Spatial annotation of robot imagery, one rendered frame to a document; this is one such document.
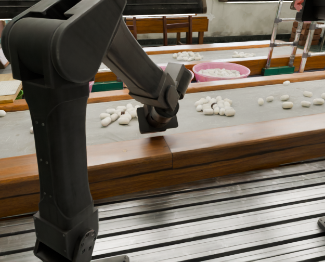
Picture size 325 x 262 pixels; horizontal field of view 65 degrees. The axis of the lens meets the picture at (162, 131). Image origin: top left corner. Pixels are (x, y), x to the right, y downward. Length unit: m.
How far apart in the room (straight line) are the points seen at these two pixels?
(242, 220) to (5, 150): 0.61
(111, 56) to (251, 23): 6.41
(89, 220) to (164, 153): 0.27
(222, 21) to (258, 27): 0.93
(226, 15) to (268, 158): 5.78
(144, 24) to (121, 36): 3.17
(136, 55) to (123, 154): 0.28
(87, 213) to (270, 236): 0.37
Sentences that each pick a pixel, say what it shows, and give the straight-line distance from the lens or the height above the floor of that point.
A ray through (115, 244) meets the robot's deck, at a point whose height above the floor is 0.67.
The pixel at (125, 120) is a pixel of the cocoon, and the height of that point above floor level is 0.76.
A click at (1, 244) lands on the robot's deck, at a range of 0.63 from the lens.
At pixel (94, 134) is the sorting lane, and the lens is 0.76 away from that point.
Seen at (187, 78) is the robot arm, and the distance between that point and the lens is 0.60.
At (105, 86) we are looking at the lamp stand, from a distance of 1.26.
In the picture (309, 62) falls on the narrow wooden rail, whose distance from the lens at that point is 1.78.
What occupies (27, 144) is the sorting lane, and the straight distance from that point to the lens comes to 0.78.
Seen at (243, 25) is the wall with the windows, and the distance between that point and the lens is 6.64.
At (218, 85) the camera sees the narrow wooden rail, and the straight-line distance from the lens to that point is 1.08.
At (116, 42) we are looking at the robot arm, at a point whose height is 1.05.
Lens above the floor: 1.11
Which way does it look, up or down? 29 degrees down
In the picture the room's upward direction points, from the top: straight up
